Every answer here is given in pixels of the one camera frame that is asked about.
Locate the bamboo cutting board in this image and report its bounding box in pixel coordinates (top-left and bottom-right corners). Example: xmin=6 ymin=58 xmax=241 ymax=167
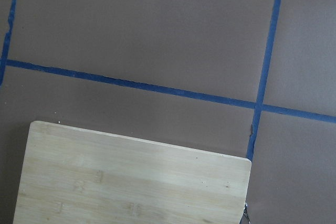
xmin=13 ymin=121 xmax=251 ymax=223

